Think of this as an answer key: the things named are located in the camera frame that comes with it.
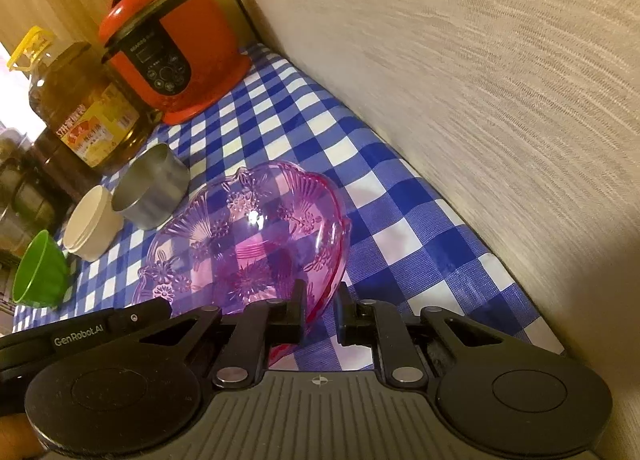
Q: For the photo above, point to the green plastic bowl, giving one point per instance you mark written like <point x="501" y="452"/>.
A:
<point x="42" y="275"/>

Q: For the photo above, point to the blue white checked tablecloth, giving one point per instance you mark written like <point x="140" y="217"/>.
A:
<point x="400" y="220"/>

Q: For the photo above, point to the pink glass bowl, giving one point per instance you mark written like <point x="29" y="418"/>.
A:
<point x="250" y="235"/>

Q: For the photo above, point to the stainless steel steamer pot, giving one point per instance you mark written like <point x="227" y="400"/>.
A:
<point x="25" y="205"/>

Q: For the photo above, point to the stainless steel bowl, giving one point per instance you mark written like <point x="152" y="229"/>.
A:
<point x="155" y="190"/>

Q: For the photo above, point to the red electric pressure cooker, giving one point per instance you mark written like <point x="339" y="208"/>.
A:
<point x="170" y="49"/>

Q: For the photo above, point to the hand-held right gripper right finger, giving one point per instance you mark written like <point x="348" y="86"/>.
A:
<point x="346" y="320"/>

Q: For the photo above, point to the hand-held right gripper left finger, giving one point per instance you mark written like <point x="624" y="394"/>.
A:
<point x="298" y="312"/>

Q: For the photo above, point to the cooking oil bottle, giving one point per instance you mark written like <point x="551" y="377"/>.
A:
<point x="85" y="104"/>

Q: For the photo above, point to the white bowl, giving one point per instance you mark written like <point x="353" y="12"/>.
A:
<point x="95" y="225"/>

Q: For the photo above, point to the brown metal food jar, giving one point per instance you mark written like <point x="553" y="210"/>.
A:
<point x="60" y="164"/>

